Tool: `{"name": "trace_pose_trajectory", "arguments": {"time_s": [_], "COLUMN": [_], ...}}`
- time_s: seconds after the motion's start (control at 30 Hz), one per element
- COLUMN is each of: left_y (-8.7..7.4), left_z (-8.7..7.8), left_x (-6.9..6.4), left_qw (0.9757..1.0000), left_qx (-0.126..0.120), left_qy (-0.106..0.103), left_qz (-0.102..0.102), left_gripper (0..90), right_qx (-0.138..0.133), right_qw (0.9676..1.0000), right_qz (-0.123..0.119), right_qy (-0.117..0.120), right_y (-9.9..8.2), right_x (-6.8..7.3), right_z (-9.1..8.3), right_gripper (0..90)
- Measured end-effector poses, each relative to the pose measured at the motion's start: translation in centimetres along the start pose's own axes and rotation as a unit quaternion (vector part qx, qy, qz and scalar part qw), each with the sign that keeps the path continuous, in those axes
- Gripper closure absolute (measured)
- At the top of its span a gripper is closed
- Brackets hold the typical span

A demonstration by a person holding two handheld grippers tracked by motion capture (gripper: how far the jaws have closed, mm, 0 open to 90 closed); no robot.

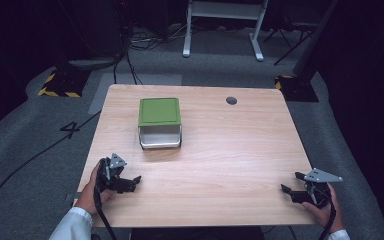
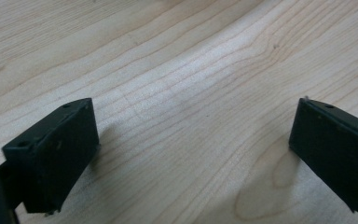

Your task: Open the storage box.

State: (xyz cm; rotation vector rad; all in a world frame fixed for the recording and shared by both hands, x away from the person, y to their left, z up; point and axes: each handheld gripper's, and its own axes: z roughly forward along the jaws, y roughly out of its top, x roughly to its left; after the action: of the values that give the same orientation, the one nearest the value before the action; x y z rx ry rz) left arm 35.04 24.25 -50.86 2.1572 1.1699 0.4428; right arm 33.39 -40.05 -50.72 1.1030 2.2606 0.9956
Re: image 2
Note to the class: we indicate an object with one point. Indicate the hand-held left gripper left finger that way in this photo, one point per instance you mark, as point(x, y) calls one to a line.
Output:
point(56, 158)

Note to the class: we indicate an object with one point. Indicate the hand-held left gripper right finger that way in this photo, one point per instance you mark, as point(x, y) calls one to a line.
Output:
point(335, 149)

